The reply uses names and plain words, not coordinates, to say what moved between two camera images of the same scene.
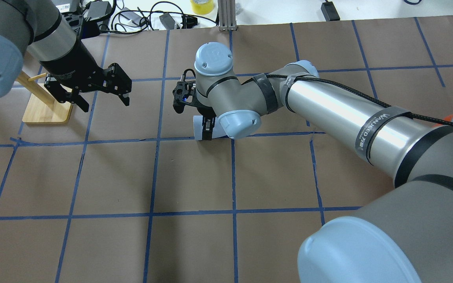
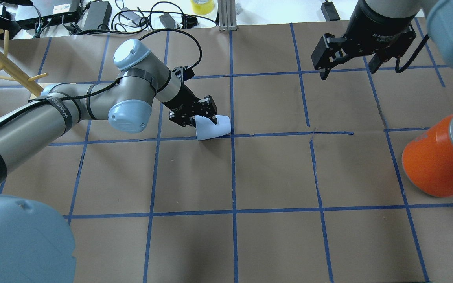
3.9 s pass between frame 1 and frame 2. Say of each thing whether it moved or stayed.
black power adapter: stayed
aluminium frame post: stayed
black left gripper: moved
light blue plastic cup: stayed
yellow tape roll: stayed
